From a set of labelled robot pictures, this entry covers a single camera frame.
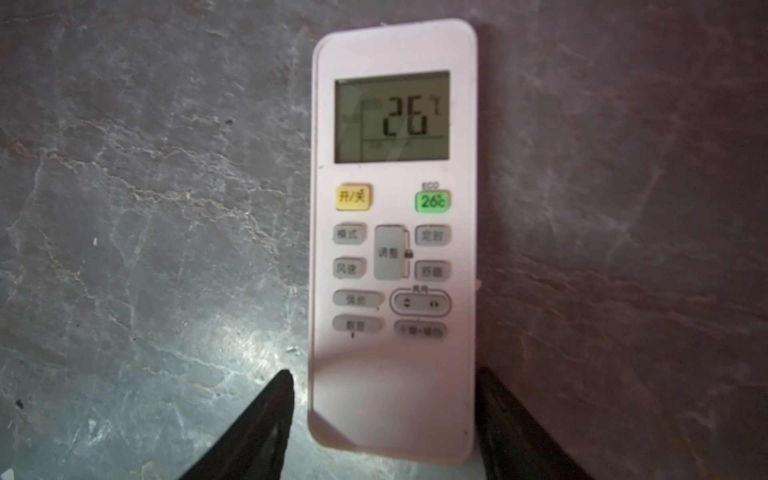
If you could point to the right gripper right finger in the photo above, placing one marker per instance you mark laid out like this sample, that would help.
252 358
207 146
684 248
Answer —
512 443

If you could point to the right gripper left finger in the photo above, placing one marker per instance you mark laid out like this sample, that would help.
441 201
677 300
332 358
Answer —
254 446

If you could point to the white AC remote control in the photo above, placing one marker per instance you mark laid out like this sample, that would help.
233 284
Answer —
393 241

